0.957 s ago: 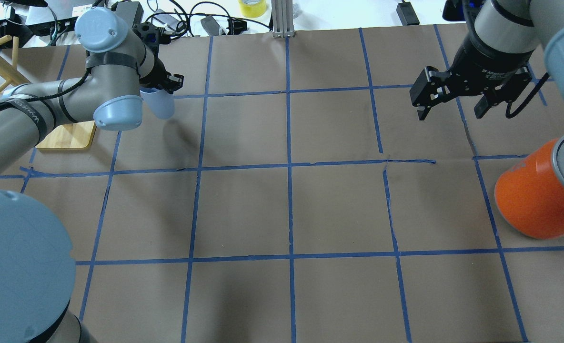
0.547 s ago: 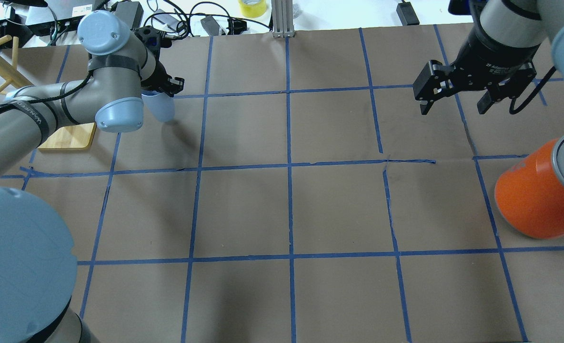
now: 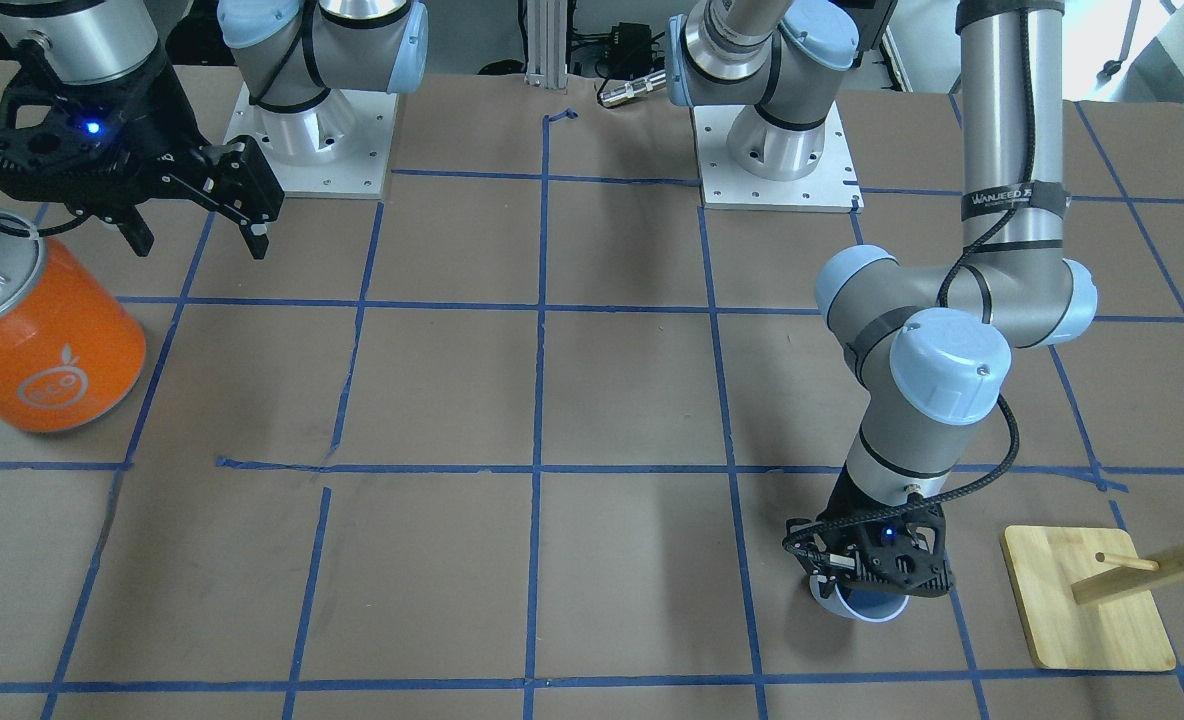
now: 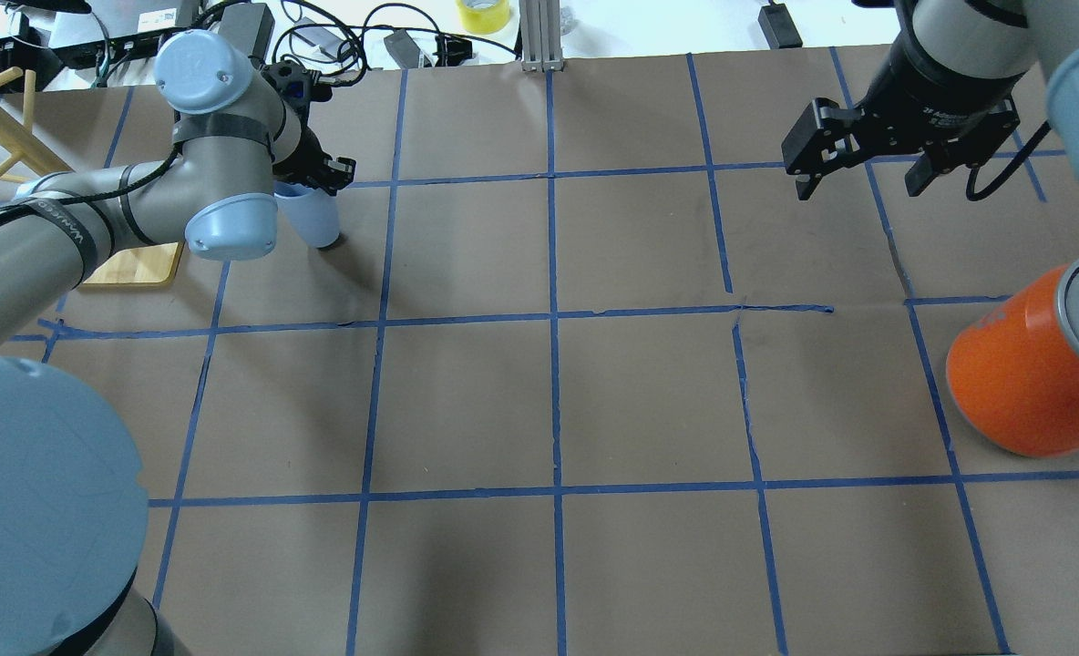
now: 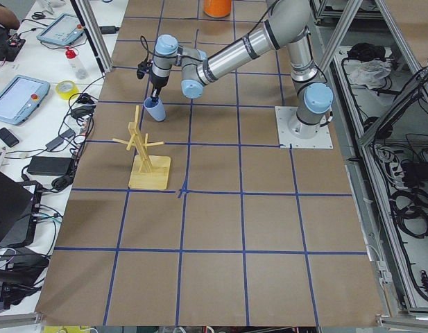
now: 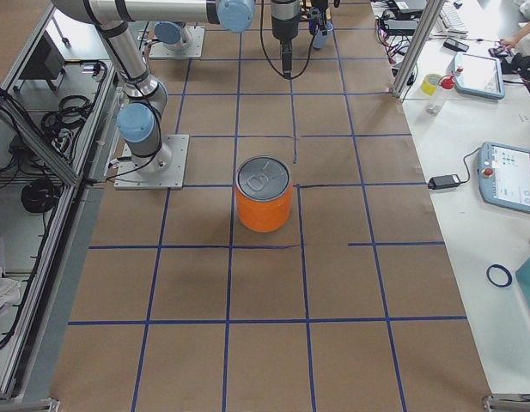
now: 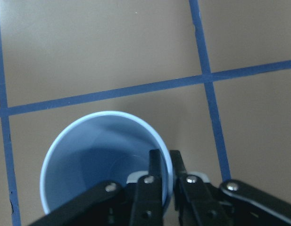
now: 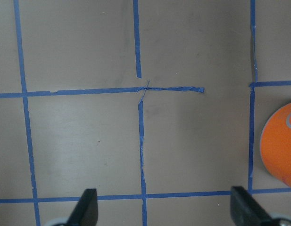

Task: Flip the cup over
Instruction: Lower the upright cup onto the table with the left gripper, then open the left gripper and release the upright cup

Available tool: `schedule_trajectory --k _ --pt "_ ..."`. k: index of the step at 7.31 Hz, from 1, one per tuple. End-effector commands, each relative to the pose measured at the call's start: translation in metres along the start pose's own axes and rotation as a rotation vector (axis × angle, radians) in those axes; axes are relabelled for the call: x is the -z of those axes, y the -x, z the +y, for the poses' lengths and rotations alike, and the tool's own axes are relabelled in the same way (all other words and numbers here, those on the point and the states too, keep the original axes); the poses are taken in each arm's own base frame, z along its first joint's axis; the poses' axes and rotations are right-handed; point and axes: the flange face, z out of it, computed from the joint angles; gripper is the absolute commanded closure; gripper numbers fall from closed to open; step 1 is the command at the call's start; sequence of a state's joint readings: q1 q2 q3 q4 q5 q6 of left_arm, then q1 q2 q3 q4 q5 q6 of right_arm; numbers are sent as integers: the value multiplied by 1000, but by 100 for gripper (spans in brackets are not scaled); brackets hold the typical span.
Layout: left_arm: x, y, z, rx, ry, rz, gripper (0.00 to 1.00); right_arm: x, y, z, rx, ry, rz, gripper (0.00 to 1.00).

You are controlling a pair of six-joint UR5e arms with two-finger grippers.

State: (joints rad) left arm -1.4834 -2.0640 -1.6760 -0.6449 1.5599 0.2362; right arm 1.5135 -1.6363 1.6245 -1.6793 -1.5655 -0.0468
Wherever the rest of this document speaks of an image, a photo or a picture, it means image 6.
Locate light blue cup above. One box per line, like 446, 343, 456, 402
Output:
313, 21, 333, 50

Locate white keyboard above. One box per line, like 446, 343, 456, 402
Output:
438, 2, 468, 38

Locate person hand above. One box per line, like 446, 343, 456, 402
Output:
500, 36, 519, 49

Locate black smartphone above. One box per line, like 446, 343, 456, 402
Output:
442, 38, 469, 52

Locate teach pendant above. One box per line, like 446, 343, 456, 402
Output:
478, 142, 530, 213
452, 51, 505, 100

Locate black coiled cables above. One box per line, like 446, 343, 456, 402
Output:
40, 94, 96, 142

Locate teach pendant near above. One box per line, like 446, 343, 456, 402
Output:
478, 142, 530, 213

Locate blue tape ring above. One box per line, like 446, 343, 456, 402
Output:
486, 264, 514, 288

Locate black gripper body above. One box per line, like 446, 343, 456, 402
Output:
271, 0, 300, 41

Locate black power adapter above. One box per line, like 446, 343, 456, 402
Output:
427, 174, 461, 190

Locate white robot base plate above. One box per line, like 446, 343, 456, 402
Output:
113, 135, 189, 190

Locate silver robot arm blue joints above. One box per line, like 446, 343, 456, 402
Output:
49, 0, 301, 178

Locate white crumpled cloth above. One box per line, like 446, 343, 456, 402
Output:
0, 238, 23, 331

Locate teach pendant far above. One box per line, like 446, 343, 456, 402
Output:
452, 51, 505, 100

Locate aluminium frame post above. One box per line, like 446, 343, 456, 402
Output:
391, 0, 444, 98

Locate yellow tape roll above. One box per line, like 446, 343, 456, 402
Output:
420, 73, 442, 96

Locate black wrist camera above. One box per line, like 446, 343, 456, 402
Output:
300, 0, 329, 35

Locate orange can with grey lid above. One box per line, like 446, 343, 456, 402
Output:
235, 155, 292, 233

